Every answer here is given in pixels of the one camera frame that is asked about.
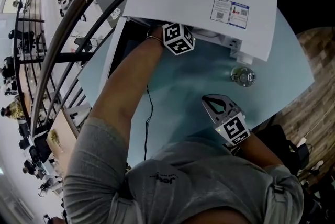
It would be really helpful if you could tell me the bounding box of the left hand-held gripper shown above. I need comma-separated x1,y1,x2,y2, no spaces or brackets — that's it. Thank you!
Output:
162,22,196,57

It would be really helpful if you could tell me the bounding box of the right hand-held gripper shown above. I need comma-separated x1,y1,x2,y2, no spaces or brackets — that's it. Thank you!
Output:
201,94,251,147

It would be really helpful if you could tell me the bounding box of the person's left forearm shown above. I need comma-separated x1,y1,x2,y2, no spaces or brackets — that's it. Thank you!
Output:
88,26,168,129

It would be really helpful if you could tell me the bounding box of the person's right forearm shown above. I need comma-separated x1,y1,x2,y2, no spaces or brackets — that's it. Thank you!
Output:
234,132,285,167

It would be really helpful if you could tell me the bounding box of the round glass jar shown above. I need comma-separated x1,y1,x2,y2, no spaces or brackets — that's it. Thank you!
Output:
230,65,256,88

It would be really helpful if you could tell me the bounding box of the person's grey shirt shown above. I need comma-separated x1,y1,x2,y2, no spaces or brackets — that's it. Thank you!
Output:
62,116,306,224

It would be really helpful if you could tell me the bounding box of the black office chair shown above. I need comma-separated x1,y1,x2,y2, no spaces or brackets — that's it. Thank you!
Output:
74,37,94,54

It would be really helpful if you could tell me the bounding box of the black metal railing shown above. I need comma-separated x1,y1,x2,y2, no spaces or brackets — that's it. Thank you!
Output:
13,0,141,138

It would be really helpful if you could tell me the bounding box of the thin metal bracelet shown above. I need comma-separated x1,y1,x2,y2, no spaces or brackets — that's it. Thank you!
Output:
146,29,164,49

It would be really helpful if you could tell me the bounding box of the thin black cable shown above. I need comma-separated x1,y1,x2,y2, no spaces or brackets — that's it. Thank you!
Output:
143,84,154,161

